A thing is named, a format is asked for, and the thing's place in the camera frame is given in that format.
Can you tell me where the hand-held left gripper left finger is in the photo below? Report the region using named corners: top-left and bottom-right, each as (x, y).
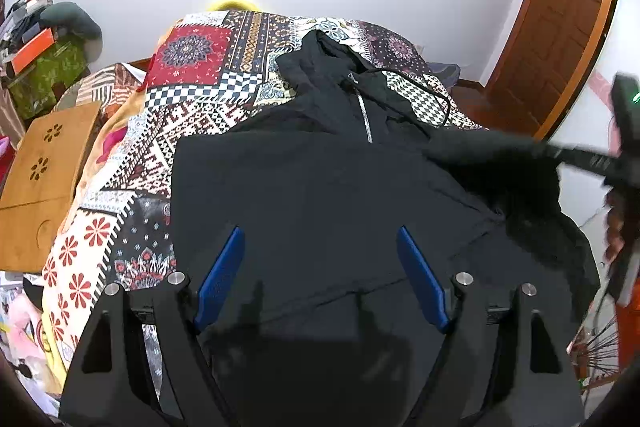
top-left (59, 226), bottom-right (246, 427)

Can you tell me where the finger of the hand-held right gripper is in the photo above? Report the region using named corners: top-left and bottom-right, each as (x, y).
top-left (546, 144), bottom-right (624, 181)

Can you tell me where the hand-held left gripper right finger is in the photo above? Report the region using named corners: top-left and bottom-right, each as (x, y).
top-left (396, 225), bottom-right (586, 427)

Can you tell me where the black zip hoodie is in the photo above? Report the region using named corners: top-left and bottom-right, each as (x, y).
top-left (167, 29), bottom-right (601, 427)

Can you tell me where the person's right hand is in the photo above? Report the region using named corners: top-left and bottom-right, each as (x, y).
top-left (604, 191), bottom-right (629, 264)

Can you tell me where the brown wooden door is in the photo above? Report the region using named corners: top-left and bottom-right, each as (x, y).
top-left (484, 0), bottom-right (623, 142)

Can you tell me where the grey blue cloth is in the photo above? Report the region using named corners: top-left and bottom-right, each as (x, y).
top-left (428, 61), bottom-right (462, 88)

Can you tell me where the folding drying rack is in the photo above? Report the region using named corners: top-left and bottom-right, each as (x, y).
top-left (570, 314), bottom-right (623, 393)

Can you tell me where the wooden lap desk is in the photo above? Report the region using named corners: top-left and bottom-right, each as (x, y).
top-left (0, 101), bottom-right (102, 273)

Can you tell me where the patchwork patterned blanket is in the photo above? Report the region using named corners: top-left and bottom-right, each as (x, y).
top-left (40, 8), bottom-right (488, 400)

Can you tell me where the orange floral bed sheet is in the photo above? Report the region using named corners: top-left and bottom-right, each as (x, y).
top-left (52, 61), bottom-right (151, 228)

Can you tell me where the yellow round object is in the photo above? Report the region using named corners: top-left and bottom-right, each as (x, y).
top-left (207, 0), bottom-right (262, 12)

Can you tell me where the orange flat box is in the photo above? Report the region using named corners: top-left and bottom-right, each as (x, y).
top-left (11, 28), bottom-right (57, 76)

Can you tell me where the grey cushion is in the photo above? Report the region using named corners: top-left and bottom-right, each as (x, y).
top-left (39, 1), bottom-right (104, 56)

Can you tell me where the pink wall sticker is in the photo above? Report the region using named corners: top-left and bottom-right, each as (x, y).
top-left (589, 74), bottom-right (617, 110)

